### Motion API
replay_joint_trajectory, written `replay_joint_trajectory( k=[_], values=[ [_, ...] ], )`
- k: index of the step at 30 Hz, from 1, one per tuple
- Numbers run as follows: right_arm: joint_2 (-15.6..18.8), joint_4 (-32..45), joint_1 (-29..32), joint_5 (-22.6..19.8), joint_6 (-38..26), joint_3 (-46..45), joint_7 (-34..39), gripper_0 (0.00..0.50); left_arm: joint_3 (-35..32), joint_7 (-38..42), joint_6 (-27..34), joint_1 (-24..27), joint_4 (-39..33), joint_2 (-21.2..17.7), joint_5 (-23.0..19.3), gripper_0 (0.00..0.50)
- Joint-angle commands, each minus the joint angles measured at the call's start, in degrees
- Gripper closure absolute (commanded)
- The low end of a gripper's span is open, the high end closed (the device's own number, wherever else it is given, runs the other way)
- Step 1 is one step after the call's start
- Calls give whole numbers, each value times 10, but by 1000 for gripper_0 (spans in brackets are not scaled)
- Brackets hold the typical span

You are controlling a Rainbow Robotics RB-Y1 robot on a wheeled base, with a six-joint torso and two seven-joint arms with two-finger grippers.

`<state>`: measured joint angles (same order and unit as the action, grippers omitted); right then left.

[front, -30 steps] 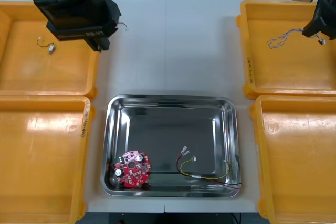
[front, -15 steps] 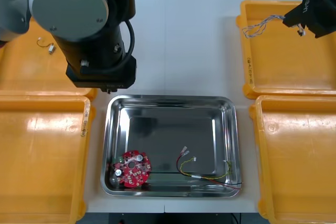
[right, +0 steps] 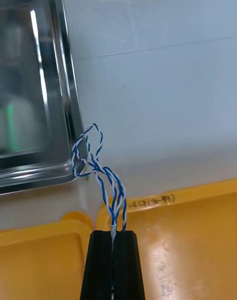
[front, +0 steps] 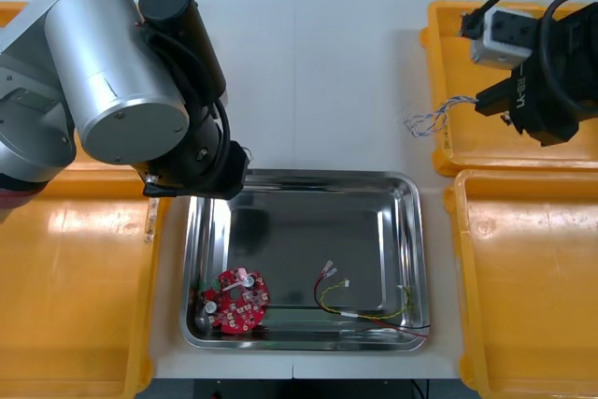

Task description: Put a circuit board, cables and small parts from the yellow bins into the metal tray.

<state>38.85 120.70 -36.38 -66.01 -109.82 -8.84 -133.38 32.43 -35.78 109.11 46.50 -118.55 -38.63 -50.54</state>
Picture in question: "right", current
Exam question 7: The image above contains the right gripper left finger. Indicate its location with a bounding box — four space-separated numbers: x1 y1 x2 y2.
79 230 114 300

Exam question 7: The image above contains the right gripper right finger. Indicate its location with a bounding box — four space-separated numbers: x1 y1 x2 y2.
113 230 146 300

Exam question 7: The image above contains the blue-white twisted wire harness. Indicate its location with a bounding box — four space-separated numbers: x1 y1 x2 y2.
71 123 128 241

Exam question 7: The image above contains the yellow-orange plastic bin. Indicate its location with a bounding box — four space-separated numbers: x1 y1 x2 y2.
0 211 93 300
96 178 237 300

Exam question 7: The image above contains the steel tray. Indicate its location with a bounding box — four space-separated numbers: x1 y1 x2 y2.
0 0 86 196

